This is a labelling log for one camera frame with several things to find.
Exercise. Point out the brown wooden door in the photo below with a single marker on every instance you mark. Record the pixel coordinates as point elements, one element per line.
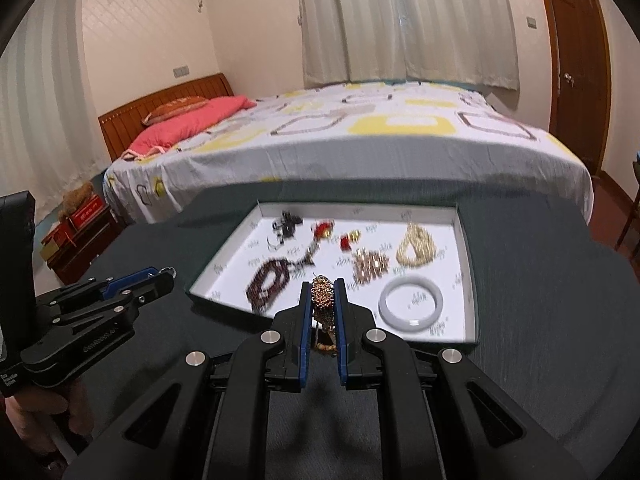
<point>575,70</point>

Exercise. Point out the gold pearl flower brooch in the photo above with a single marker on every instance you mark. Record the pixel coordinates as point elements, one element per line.
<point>322,294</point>

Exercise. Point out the wooden headboard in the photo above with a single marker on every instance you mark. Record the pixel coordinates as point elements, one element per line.
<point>125,120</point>

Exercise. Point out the pink pillow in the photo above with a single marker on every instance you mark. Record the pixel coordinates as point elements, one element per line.
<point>185,125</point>

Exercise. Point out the sheer white wall curtain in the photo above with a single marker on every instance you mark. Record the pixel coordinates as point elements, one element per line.
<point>40,110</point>

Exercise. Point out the person's left hand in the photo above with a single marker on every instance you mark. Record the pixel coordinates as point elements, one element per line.
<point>80,410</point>

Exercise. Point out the red knot charm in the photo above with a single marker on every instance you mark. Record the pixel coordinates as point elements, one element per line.
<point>346,243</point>

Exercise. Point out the red gift box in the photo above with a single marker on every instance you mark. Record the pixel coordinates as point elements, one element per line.
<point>90,212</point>

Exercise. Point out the dark wooden chair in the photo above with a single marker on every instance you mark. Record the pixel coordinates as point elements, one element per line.
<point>631,220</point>

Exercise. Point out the orange patterned pillow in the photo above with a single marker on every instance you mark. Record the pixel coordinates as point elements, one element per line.
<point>172,109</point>

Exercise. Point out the white window curtain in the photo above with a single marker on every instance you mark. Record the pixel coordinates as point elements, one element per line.
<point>410,20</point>

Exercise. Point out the small red tassel charm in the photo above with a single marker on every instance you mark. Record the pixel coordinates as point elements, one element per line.
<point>322,230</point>

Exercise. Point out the brown teddy bear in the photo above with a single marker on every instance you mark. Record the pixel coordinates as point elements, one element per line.
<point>75,200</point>

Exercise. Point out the white jade bangle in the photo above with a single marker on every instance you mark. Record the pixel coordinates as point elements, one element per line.
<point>386,306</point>

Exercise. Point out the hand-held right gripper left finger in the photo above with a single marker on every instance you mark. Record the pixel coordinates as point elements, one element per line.
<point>303,342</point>

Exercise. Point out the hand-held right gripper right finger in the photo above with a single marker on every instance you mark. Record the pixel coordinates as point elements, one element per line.
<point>342,342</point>

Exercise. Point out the wall switch beside door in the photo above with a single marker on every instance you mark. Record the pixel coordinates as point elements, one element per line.
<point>531,22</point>

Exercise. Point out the bed with patterned white sheet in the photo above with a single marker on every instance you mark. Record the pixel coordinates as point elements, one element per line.
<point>400,160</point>

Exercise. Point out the grey wall socket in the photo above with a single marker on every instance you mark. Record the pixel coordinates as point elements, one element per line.
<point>181,71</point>

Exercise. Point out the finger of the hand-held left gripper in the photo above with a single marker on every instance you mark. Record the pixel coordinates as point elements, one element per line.
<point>127,282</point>
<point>145,292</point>

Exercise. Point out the wooden nightstand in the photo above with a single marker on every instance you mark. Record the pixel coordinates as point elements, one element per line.
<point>80,250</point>

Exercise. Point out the green box with white lining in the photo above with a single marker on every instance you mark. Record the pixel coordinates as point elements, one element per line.
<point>235,265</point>

